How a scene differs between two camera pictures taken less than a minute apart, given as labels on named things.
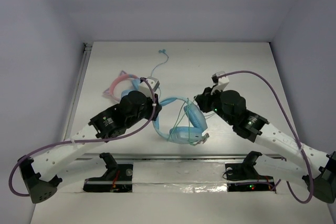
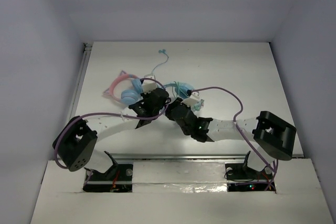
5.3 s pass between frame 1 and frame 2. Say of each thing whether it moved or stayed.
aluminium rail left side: stayed
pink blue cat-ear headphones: stayed
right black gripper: moved
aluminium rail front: stayed
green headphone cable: moved
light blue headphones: moved
